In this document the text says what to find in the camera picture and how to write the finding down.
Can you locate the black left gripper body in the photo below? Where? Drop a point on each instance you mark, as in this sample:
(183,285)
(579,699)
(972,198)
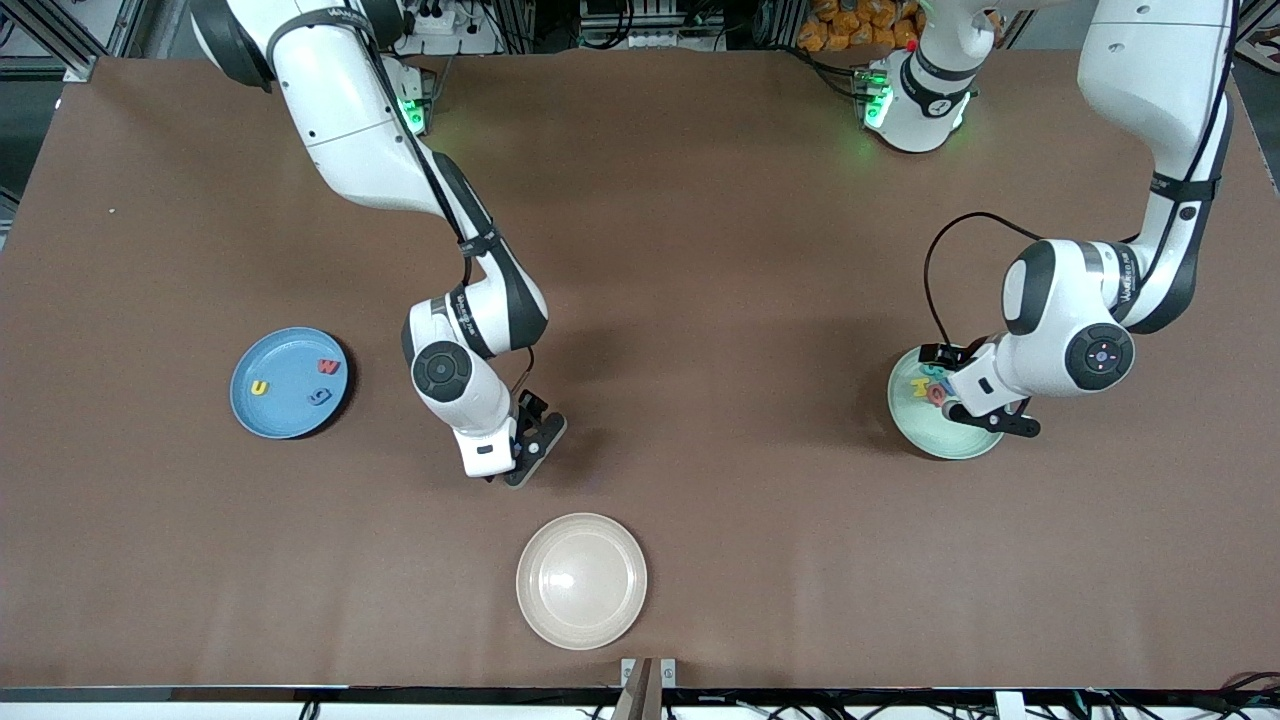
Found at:
(958,361)

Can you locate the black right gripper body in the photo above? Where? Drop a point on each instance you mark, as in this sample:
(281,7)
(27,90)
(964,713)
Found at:
(529,409)

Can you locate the pink foam letter Q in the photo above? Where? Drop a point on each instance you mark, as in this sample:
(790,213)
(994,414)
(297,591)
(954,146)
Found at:
(932,396)

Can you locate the blue foam letter a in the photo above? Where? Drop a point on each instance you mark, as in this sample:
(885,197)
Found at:
(320,397)

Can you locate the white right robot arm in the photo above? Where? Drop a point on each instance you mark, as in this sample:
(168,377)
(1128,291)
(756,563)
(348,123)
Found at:
(340,100)

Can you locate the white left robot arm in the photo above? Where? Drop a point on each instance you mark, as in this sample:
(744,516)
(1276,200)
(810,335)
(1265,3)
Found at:
(1160,80)

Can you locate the light green plate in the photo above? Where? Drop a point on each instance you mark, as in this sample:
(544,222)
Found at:
(920,430)

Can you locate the beige plate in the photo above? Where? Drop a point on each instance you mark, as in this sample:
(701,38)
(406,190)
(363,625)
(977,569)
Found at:
(581,581)

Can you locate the blue plate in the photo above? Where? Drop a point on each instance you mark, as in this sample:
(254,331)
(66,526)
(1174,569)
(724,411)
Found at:
(285,415)

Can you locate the brown table mat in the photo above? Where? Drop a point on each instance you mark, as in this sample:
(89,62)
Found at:
(750,580)

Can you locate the bag of orange snacks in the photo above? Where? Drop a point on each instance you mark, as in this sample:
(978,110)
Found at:
(850,25)

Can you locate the white power strip with plugs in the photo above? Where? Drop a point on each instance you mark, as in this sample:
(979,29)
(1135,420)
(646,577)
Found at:
(440,22)

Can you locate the metal mounting bracket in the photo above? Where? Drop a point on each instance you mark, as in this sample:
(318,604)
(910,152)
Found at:
(668,672)

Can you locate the camera stand post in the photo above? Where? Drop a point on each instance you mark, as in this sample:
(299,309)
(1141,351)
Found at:
(640,695)

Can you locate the aluminium frame profile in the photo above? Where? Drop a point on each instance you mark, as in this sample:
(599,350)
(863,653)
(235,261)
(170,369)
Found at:
(1262,18)
(80,66)

